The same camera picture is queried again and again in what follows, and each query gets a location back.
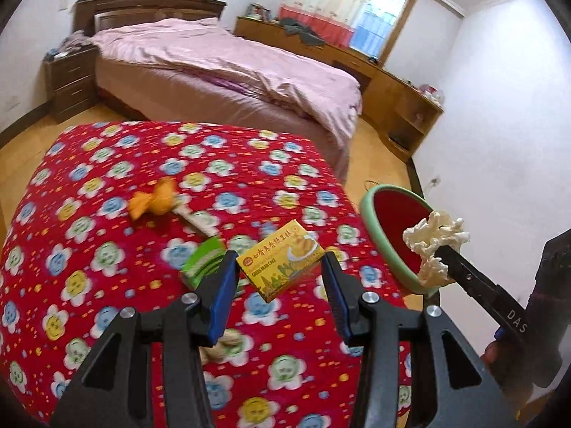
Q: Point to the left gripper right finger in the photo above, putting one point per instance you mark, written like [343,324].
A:
[451,387]

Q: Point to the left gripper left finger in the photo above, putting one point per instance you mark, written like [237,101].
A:
[113,387]

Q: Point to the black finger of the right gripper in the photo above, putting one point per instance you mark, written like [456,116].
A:
[494,299]

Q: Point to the white tissue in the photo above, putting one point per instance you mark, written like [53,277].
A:
[438,229]

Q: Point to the green mosquito coil box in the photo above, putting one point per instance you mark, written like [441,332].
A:
[205,260]

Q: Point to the small orange wrapper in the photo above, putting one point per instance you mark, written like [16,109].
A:
[159,202]

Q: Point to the yellow green bean cake box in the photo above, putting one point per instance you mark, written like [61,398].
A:
[280,259]

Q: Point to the green red trash basket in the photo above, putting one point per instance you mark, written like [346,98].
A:
[387,210]

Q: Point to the peanut in shell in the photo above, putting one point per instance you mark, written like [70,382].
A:
[214,354]
[231,338]

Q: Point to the red smiley flower quilt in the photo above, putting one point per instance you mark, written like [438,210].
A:
[73,258]

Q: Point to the beige cardboard strip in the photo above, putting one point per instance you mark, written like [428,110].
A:
[201,222]

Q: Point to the pink bed quilt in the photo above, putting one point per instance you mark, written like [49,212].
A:
[327,94]

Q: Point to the dark wooden nightstand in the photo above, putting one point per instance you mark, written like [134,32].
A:
[71,83]

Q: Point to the dark clothes on cabinet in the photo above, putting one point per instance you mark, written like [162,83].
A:
[305,33]

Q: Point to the clothes on nightstand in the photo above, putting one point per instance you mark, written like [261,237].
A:
[76,42]

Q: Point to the dark wooden headboard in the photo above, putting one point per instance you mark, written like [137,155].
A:
[86,11]

